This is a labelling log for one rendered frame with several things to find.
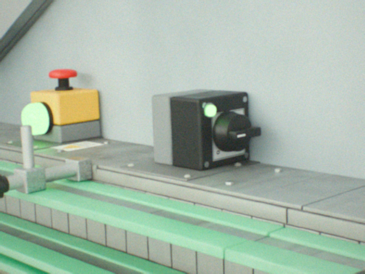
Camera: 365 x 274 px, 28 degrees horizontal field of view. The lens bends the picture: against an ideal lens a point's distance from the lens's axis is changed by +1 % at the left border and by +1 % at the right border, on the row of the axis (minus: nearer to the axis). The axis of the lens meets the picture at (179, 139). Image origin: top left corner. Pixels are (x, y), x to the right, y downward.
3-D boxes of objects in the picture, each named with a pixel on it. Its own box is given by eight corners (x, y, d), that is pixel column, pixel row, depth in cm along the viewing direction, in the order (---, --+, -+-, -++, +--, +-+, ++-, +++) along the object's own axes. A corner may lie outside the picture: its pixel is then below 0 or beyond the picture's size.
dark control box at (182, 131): (204, 152, 89) (152, 163, 83) (202, 88, 88) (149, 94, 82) (255, 160, 83) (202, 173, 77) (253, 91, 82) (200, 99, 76)
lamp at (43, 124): (37, 132, 103) (18, 135, 101) (34, 100, 102) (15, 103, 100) (55, 135, 100) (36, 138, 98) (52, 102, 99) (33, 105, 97)
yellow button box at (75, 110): (76, 132, 109) (32, 139, 104) (73, 83, 108) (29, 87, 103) (104, 137, 104) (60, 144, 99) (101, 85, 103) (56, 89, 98)
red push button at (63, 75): (44, 93, 103) (42, 69, 102) (68, 91, 105) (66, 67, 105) (60, 95, 100) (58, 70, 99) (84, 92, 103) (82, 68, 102)
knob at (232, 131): (240, 148, 81) (263, 151, 79) (212, 154, 78) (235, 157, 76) (239, 108, 81) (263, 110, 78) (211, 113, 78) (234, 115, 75)
